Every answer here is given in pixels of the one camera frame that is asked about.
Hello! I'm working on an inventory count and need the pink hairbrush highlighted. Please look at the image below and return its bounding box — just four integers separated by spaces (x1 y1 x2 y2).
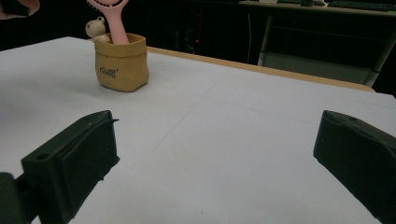
86 0 131 46

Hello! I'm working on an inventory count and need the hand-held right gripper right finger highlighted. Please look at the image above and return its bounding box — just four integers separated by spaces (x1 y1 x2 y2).
313 109 396 224

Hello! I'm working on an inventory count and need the grey metal frame stand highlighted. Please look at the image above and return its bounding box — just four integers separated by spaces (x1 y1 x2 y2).
257 13 396 88

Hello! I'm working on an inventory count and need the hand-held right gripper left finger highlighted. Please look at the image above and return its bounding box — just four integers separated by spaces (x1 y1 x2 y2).
21 109 120 224

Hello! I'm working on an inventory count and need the white hanging cable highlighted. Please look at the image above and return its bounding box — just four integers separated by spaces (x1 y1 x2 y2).
247 12 252 64

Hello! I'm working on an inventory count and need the tan bag-shaped holder with frog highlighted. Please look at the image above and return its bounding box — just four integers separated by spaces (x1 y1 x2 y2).
85 16 150 93

